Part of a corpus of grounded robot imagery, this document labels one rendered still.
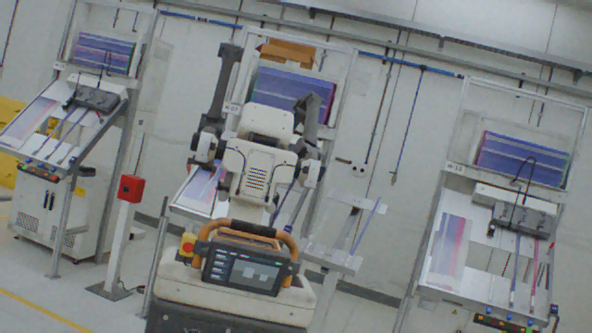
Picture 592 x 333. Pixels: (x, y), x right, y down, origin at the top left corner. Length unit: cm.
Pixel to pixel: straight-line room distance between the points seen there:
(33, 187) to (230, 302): 257
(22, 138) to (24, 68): 203
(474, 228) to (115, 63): 262
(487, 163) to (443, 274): 74
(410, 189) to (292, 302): 303
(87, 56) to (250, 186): 228
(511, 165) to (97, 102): 271
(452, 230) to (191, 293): 171
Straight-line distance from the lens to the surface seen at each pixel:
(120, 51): 383
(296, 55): 366
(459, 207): 313
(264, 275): 166
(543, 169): 321
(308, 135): 227
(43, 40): 564
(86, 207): 376
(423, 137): 465
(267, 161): 198
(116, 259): 346
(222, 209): 299
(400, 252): 472
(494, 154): 316
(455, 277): 282
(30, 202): 408
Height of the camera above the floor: 134
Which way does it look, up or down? 4 degrees down
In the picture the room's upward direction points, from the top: 15 degrees clockwise
